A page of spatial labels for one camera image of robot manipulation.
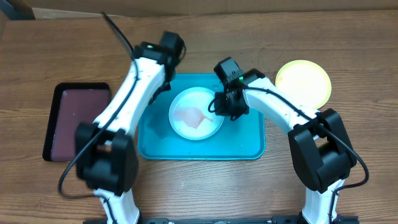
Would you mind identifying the light blue plate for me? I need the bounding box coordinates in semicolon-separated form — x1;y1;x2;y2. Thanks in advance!
169;87;224;141

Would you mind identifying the yellow plate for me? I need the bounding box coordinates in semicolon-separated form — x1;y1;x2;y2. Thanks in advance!
275;60;332;109

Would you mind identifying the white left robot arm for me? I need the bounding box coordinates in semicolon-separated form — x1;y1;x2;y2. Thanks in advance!
70;40;186;223

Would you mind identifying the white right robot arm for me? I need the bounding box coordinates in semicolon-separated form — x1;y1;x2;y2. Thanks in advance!
208;66;359;223

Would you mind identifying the blue plastic tray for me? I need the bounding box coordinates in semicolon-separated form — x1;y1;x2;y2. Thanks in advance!
137;73;266;161

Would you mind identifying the black tray of brown water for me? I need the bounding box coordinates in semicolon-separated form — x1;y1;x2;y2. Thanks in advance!
42;82;111;162

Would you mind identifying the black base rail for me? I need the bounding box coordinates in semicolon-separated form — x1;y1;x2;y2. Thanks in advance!
82;215;360;224

